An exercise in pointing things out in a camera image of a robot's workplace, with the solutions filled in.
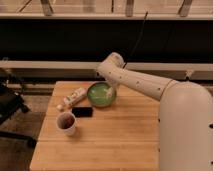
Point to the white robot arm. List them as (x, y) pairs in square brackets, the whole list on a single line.
[(185, 115)]

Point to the green ceramic bowl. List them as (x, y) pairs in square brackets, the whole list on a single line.
[(96, 94)]

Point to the white tube with cap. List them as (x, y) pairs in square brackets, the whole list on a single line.
[(72, 98)]

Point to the black smartphone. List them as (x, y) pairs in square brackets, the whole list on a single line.
[(82, 111)]

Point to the black office chair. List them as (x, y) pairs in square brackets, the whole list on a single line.
[(10, 102)]

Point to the white wall outlet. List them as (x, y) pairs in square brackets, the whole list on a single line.
[(97, 73)]

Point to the white plug on rail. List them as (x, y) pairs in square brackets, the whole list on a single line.
[(189, 74)]

